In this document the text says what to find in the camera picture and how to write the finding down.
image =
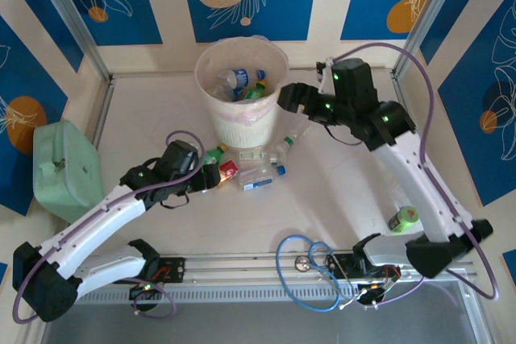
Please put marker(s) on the red label plastic bottle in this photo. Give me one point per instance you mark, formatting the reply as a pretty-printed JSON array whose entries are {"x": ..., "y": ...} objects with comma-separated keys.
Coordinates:
[{"x": 229, "y": 171}]

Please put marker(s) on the small green Sprite bottle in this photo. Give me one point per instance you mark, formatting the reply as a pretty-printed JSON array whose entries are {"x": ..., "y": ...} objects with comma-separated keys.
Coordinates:
[{"x": 213, "y": 154}]

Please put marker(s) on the clear bottle green neck band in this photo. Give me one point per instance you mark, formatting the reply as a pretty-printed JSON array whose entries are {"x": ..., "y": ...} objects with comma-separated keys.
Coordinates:
[{"x": 288, "y": 141}]

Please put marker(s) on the clear bottle blue cap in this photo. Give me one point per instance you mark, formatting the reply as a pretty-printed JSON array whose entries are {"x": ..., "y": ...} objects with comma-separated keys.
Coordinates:
[{"x": 258, "y": 178}]

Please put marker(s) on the large green Sprite bottle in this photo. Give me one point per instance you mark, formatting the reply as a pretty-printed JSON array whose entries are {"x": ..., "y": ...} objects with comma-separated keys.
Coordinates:
[{"x": 254, "y": 92}]

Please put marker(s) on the small water bottle blue label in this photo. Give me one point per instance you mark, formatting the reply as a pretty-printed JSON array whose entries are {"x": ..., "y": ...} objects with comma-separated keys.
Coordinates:
[{"x": 260, "y": 74}]

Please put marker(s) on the clear bottle large blue label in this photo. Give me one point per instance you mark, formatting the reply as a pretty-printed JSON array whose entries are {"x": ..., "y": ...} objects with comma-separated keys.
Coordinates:
[{"x": 240, "y": 77}]

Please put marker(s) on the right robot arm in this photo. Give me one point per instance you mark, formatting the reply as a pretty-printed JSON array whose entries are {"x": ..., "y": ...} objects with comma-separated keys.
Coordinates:
[{"x": 411, "y": 183}]

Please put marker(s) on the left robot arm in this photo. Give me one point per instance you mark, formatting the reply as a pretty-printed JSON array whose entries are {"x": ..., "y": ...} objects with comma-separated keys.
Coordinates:
[{"x": 88, "y": 223}]

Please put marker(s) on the pink plastic bin liner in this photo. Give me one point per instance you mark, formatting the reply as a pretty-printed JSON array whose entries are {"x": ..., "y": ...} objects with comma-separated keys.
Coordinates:
[{"x": 250, "y": 114}]

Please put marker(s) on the white waste bin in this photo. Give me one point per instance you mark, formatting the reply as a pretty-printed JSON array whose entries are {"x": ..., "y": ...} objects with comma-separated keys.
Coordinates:
[{"x": 242, "y": 130}]

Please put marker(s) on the clear bottle white green label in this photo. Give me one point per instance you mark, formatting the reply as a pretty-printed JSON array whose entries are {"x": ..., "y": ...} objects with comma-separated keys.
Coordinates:
[{"x": 250, "y": 154}]

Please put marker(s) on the mint green case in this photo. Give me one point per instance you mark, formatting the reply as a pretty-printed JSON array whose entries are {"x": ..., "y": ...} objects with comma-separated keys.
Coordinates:
[{"x": 64, "y": 183}]

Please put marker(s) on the blue stethoscope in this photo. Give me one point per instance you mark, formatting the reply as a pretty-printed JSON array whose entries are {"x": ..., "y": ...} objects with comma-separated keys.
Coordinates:
[{"x": 301, "y": 264}]

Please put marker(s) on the green can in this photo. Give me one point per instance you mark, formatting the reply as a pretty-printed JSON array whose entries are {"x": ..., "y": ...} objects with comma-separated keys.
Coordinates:
[{"x": 403, "y": 221}]

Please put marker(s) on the aluminium frame side bar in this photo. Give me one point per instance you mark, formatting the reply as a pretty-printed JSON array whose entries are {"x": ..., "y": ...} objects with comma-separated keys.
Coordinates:
[
  {"x": 400, "y": 92},
  {"x": 101, "y": 110}
]

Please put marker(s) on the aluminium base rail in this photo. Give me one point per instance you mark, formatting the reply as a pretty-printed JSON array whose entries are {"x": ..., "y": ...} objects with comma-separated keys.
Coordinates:
[{"x": 242, "y": 267}]

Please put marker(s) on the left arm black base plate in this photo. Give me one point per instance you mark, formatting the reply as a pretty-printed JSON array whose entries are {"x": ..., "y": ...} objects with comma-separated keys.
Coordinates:
[{"x": 173, "y": 269}]

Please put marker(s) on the aluminium frame post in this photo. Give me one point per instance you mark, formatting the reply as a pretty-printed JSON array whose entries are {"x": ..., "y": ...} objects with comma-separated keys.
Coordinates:
[
  {"x": 431, "y": 17},
  {"x": 72, "y": 17}
]

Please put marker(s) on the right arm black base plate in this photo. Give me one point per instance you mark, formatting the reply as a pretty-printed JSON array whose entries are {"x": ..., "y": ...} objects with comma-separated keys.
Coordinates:
[{"x": 342, "y": 267}]

